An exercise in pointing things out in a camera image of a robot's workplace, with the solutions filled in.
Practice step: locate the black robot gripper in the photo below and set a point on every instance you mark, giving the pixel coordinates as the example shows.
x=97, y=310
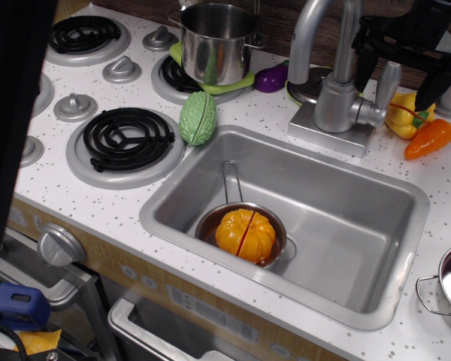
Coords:
x=418, y=39

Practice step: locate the silver faucet lever handle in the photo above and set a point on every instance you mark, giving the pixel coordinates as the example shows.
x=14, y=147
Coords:
x=374, y=113

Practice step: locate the yellow toy bell pepper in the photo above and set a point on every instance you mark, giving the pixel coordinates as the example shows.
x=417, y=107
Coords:
x=403, y=119

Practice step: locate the orange toy carrot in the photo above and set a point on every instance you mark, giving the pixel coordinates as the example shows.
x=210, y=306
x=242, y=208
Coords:
x=430, y=138

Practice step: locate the silver toy faucet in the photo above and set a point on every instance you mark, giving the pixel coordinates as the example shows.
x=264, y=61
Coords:
x=333, y=120

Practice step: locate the dark plate with green rim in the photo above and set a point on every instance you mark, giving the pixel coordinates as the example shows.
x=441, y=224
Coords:
x=309, y=91

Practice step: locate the purple toy eggplant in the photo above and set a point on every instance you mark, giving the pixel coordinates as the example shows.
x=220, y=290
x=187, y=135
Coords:
x=270, y=80

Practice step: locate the grey toy sink basin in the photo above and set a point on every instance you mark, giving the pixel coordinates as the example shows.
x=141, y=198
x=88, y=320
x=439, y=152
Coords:
x=351, y=233

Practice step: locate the large steel stock pot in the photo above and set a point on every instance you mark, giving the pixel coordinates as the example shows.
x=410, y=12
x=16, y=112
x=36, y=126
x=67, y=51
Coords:
x=217, y=41

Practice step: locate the green toy bitter gourd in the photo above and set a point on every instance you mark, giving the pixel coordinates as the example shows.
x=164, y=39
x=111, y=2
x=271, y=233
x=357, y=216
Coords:
x=198, y=118

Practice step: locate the small steel saucepan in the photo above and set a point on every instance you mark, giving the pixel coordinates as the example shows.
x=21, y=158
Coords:
x=207, y=225

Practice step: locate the orange toy pumpkin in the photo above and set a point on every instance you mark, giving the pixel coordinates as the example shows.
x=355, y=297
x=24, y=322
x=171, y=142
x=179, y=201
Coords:
x=247, y=234

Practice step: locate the back right coil burner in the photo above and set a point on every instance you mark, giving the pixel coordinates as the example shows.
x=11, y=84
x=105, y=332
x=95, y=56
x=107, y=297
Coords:
x=174, y=87

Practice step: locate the silver stove knob back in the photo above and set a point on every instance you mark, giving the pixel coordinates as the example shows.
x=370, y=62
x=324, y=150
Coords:
x=160, y=40

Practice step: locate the silver stove knob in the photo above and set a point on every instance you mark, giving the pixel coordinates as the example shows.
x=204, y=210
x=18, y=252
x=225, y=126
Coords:
x=121, y=71
x=75, y=108
x=160, y=40

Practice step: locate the silver stove knob middle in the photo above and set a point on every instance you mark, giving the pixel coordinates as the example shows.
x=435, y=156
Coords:
x=121, y=71

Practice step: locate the front black coil burner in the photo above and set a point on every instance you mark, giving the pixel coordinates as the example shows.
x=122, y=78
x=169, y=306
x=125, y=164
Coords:
x=125, y=148

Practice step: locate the back left coil burner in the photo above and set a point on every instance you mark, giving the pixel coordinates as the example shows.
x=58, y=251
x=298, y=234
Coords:
x=86, y=40

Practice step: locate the silver stove knob front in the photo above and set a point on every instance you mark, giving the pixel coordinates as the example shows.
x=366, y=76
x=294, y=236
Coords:
x=75, y=108

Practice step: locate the silver stove knob left edge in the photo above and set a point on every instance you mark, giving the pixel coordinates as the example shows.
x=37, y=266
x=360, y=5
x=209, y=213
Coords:
x=32, y=151

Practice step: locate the black curtain at left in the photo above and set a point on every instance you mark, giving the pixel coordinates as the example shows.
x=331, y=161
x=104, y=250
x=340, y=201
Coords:
x=24, y=30

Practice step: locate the silver oven dial knob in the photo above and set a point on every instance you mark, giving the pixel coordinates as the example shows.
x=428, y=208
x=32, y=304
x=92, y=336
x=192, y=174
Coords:
x=57, y=247

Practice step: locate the blue clamp tool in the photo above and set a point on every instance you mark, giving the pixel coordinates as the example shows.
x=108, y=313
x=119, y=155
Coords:
x=23, y=308

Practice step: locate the yellow sponge cloth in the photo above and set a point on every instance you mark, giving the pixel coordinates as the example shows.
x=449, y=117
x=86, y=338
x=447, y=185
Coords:
x=39, y=341

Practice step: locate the silver dishwasher door handle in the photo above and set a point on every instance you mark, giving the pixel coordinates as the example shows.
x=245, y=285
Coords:
x=120, y=324

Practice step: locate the silver oven door handle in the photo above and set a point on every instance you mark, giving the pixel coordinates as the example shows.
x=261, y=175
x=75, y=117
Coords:
x=64, y=289

